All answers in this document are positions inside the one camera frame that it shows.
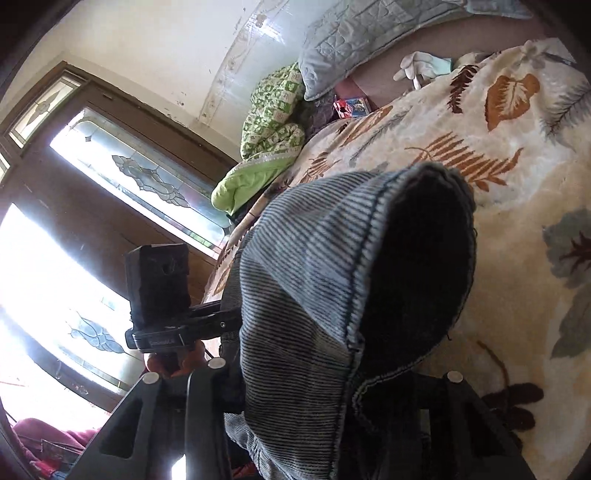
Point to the stained glass window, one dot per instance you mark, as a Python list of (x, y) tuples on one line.
[(138, 170)]

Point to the white glove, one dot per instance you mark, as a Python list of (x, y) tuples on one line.
[(422, 64)]

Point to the grey quilted pillow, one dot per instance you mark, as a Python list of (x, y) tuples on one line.
[(360, 41)]

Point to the dark red cloth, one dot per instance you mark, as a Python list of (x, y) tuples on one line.
[(46, 438)]

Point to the red and blue box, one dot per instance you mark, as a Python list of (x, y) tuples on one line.
[(351, 108)]

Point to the mauve bed sheet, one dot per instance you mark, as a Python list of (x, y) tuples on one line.
[(485, 37)]

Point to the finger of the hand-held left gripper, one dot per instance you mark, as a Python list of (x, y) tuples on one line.
[(217, 318)]

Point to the person's left hand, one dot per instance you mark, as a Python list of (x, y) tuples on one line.
[(178, 362)]

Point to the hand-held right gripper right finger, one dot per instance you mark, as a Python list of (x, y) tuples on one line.
[(457, 415)]

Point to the leaf print blanket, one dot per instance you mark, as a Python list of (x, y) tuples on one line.
[(508, 194)]

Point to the blue denim pants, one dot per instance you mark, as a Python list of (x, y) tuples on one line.
[(300, 277)]

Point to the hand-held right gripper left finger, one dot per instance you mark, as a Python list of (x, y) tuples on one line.
[(203, 415)]

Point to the green checkered quilt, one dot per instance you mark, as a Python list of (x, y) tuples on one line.
[(272, 120)]

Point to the dark purple cloth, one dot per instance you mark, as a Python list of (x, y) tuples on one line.
[(316, 115)]

